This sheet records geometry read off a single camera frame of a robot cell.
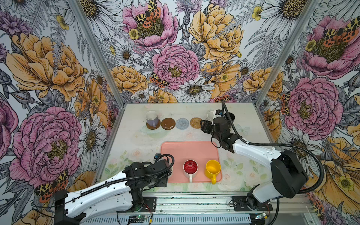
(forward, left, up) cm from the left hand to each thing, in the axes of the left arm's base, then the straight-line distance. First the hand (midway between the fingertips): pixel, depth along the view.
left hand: (159, 183), depth 72 cm
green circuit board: (-13, +10, -10) cm, 19 cm away
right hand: (+31, -25, +7) cm, 40 cm away
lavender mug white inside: (+47, +11, -5) cm, 49 cm away
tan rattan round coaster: (+45, -22, -9) cm, 51 cm away
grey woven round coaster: (+45, -12, -9) cm, 47 cm away
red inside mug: (+10, -16, -8) cm, 21 cm away
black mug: (+44, -47, 0) cm, 65 cm away
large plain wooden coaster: (+40, +10, -7) cm, 42 cm away
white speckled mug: (+30, -29, +17) cm, 46 cm away
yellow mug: (+10, -30, -9) cm, 33 cm away
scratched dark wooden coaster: (+45, -1, -10) cm, 47 cm away
